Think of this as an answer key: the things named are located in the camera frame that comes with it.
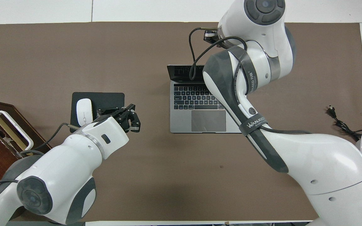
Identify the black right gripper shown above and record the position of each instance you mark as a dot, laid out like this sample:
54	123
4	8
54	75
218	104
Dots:
211	37

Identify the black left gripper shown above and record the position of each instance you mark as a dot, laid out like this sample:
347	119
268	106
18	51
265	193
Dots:
125	118

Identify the grey aluminium laptop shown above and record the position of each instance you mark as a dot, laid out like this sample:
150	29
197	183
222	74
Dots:
181	122

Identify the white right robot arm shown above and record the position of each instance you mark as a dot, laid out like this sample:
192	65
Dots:
325	163

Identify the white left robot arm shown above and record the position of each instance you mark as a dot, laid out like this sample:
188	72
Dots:
61	169

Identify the black mouse pad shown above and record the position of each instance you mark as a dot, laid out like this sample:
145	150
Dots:
108	100

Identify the white computer mouse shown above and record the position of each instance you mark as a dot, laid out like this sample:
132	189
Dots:
84	110

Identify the brown table mat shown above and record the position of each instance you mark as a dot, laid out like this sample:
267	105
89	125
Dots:
168	175

